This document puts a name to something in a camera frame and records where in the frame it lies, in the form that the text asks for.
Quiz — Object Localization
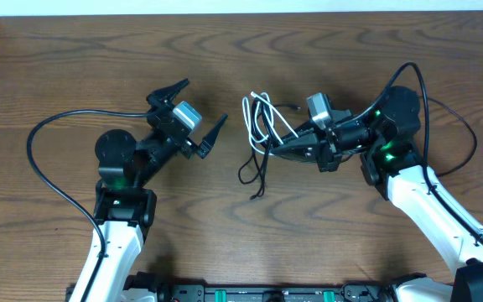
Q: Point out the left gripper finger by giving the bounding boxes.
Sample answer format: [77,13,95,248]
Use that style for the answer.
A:
[197,114,228,159]
[146,79,190,108]

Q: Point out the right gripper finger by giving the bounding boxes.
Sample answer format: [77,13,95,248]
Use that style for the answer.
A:
[273,145,317,164]
[280,129,317,147]

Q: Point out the black USB cable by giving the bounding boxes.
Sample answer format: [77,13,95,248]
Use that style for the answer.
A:
[237,102,302,200]

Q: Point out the white USB cable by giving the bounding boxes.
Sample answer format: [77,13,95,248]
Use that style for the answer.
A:
[241,91,300,156]

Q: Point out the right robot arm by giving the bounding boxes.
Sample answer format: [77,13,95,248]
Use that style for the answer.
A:
[272,86,483,301]

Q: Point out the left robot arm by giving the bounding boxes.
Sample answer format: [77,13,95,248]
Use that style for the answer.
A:
[69,79,226,301]

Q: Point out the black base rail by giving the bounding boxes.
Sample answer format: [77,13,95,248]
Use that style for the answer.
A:
[65,271,483,302]

